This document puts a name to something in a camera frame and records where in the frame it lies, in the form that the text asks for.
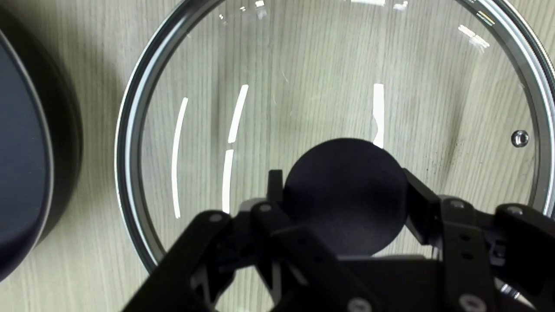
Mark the black frying pan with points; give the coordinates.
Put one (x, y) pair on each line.
(24, 162)

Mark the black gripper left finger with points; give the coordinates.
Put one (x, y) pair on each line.
(289, 244)

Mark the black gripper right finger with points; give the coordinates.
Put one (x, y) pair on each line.
(475, 254)

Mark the glass lid with black knob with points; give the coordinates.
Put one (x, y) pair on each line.
(324, 88)

